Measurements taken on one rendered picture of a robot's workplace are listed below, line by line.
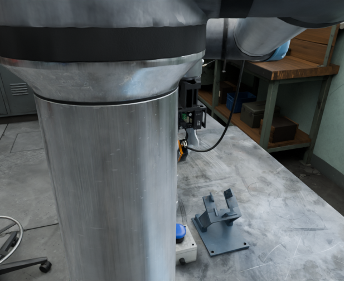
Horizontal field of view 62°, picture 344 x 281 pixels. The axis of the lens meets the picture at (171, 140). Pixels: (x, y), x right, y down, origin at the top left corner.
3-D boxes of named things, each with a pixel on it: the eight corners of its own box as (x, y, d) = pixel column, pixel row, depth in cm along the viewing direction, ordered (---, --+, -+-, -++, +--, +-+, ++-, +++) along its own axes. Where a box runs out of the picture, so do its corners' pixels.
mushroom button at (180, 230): (166, 240, 67) (165, 223, 65) (182, 236, 68) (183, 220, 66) (170, 253, 64) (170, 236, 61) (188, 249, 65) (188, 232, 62)
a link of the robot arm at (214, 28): (224, 15, 44) (223, 11, 54) (153, 14, 46) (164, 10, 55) (221, 67, 48) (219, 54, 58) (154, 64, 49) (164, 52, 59)
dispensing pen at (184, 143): (176, 160, 88) (188, 132, 73) (179, 172, 86) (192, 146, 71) (169, 161, 87) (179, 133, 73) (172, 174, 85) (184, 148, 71)
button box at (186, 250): (158, 244, 69) (158, 229, 67) (185, 237, 71) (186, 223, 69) (167, 272, 62) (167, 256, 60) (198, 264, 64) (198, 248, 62)
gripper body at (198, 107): (175, 135, 65) (175, 83, 60) (165, 120, 73) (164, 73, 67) (206, 130, 67) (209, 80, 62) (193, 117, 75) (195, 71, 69)
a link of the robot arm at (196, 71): (164, 54, 65) (197, 52, 68) (164, 74, 68) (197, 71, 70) (174, 61, 59) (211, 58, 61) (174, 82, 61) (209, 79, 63)
